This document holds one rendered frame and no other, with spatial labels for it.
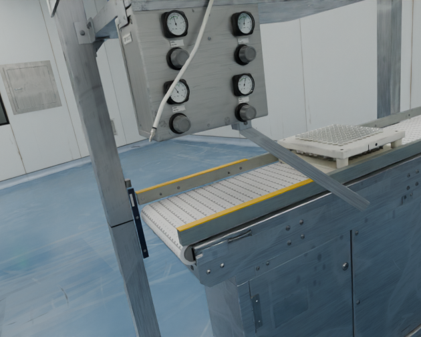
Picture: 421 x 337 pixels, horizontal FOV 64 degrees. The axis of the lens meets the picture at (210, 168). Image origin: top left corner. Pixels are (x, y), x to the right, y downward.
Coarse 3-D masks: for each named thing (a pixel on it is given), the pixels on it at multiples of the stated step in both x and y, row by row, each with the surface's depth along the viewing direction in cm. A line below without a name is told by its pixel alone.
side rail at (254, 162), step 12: (420, 108) 134; (372, 120) 124; (384, 120) 125; (396, 120) 129; (264, 156) 101; (228, 168) 96; (240, 168) 98; (252, 168) 100; (192, 180) 91; (204, 180) 93; (216, 180) 94; (144, 192) 85; (156, 192) 86; (168, 192) 88
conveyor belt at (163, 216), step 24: (408, 120) 131; (264, 168) 100; (288, 168) 97; (192, 192) 90; (216, 192) 87; (240, 192) 85; (264, 192) 82; (144, 216) 83; (168, 216) 77; (192, 216) 75; (168, 240) 69
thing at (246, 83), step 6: (234, 78) 56; (240, 78) 56; (246, 78) 56; (252, 78) 57; (234, 84) 56; (240, 84) 56; (246, 84) 57; (252, 84) 57; (234, 90) 57; (240, 90) 56; (246, 90) 57; (252, 90) 57
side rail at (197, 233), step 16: (416, 144) 91; (368, 160) 83; (384, 160) 86; (336, 176) 78; (352, 176) 81; (288, 192) 72; (304, 192) 74; (256, 208) 68; (272, 208) 70; (208, 224) 63; (224, 224) 65; (192, 240) 62
